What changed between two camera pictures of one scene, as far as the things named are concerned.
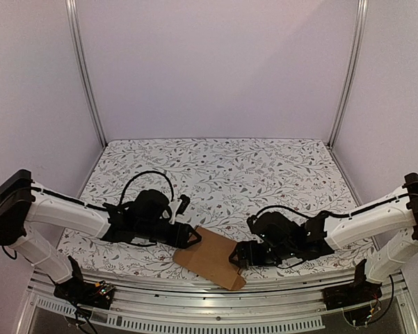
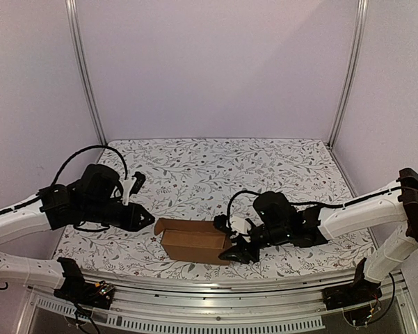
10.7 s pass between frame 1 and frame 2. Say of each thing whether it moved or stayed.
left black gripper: moved
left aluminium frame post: stayed
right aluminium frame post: stayed
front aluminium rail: stayed
